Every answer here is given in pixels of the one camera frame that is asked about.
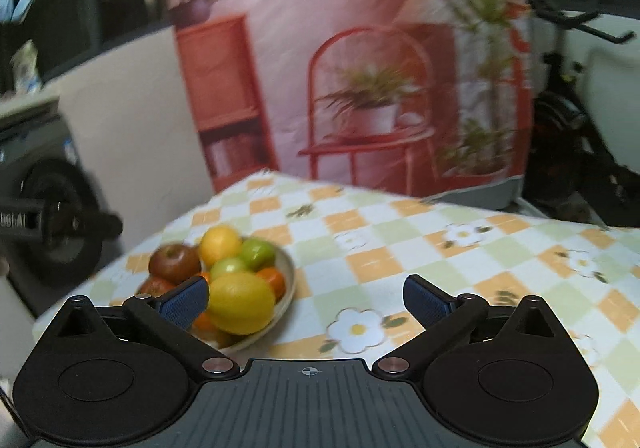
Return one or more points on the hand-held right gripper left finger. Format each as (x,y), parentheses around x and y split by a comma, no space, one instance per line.
(185,302)

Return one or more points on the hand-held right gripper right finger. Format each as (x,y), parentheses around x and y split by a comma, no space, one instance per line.
(425,302)

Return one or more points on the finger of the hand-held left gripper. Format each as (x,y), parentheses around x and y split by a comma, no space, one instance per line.
(100,226)

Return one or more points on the small orange mandarin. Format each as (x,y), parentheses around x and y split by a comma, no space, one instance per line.
(274,281)
(204,277)
(203,323)

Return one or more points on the red apple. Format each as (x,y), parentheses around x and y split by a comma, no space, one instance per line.
(170,260)
(155,286)

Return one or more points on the green apple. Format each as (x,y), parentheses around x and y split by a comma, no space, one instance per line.
(258,253)
(227,268)

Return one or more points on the large yellow lemon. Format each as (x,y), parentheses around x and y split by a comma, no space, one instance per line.
(242,304)

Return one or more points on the small yellow lemon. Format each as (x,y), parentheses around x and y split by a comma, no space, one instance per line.
(220,243)

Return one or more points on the beige round plate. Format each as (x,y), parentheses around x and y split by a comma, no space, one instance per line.
(288,273)

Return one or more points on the checked floral tablecloth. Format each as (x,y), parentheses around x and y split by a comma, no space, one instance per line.
(400,238)

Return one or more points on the grey washing machine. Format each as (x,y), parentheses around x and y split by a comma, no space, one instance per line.
(30,147)

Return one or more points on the white plastic packet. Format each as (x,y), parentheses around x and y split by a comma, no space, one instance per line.
(27,67)

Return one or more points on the black exercise bike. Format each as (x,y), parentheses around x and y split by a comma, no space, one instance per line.
(555,127)

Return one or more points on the printed pink backdrop cloth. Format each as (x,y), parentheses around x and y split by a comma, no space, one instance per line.
(325,2)

